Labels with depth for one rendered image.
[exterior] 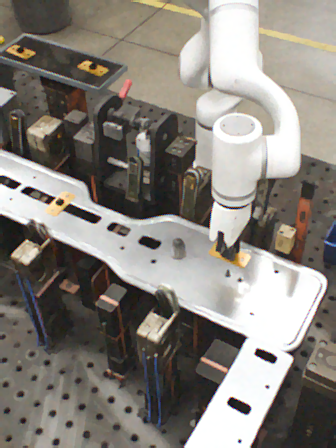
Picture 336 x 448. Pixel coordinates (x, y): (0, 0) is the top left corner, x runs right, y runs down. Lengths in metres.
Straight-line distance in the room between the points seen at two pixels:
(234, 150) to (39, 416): 0.83
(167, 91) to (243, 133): 2.65
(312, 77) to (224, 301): 2.70
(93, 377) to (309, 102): 2.46
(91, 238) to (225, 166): 0.48
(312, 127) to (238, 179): 2.38
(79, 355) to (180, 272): 0.40
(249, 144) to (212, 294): 0.40
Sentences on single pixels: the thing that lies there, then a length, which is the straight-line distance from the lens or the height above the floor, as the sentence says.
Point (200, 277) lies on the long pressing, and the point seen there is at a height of 1.00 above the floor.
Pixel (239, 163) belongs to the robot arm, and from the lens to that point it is 1.04.
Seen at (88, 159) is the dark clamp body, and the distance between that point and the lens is 1.59.
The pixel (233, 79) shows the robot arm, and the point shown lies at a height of 1.45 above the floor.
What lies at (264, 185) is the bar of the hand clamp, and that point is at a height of 1.15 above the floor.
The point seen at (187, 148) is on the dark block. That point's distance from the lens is 1.45.
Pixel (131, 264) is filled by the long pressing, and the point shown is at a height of 1.00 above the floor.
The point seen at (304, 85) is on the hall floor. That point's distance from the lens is 3.76.
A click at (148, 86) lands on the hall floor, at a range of 3.71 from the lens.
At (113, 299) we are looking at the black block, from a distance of 1.31.
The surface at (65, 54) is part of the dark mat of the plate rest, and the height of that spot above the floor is 1.16.
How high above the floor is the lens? 2.03
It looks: 45 degrees down
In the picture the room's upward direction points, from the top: 3 degrees counter-clockwise
